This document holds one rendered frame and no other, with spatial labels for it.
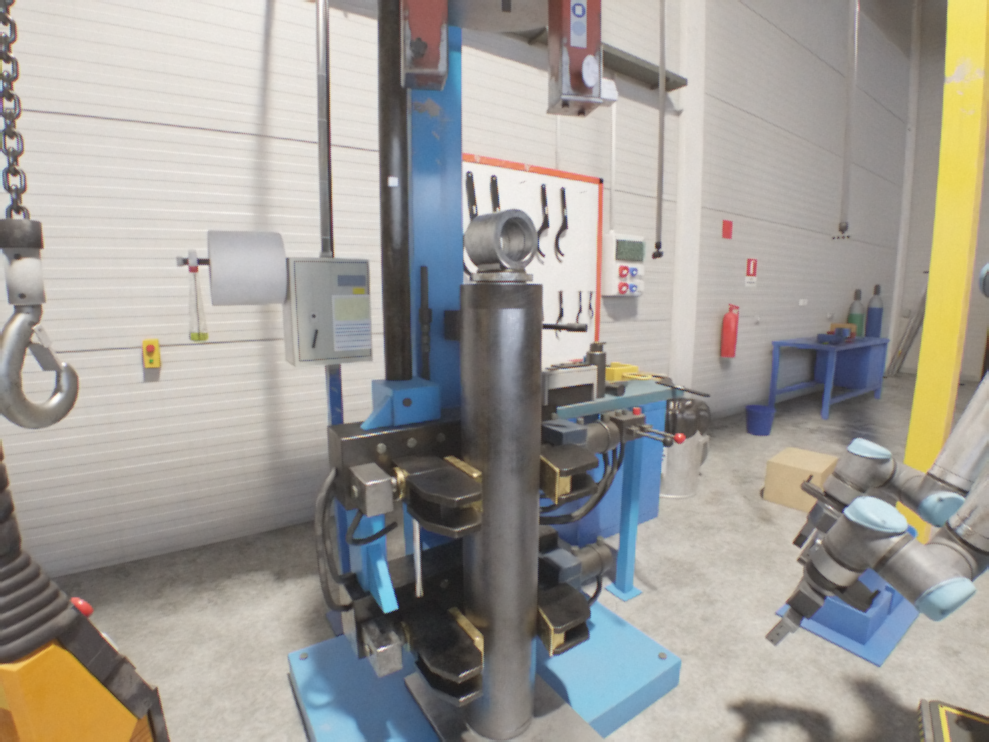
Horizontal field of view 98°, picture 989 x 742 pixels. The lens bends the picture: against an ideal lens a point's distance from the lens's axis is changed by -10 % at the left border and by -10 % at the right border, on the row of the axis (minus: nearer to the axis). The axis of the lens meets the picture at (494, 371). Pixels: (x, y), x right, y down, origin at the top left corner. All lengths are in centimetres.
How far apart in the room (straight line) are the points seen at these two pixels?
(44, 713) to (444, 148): 153
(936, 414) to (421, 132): 289
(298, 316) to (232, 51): 184
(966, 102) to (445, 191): 267
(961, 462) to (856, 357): 646
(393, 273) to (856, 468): 135
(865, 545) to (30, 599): 114
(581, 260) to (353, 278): 255
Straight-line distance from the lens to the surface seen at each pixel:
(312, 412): 316
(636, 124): 486
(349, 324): 191
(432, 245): 158
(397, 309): 145
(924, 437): 335
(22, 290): 63
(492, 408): 118
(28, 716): 59
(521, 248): 127
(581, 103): 135
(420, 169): 160
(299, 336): 187
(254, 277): 182
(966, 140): 335
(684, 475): 365
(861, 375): 786
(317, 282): 188
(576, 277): 407
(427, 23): 132
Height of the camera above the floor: 145
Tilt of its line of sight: 9 degrees down
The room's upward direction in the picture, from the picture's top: straight up
